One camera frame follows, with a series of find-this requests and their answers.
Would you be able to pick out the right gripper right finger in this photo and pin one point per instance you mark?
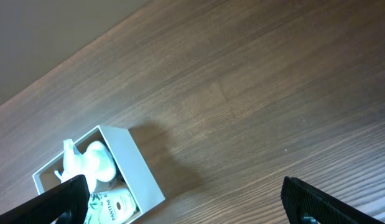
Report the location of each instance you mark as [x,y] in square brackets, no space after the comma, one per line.
[303,203]

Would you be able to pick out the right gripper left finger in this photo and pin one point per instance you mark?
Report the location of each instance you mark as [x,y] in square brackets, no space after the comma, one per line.
[65,203]

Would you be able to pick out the dark blue pump bottle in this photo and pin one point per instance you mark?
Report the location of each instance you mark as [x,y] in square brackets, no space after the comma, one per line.
[96,164]

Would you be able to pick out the white squeeze tube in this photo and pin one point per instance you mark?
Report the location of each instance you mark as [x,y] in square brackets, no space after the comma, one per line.
[111,207]

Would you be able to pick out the white cardboard box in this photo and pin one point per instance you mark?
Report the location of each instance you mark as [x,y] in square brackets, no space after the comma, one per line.
[132,170]

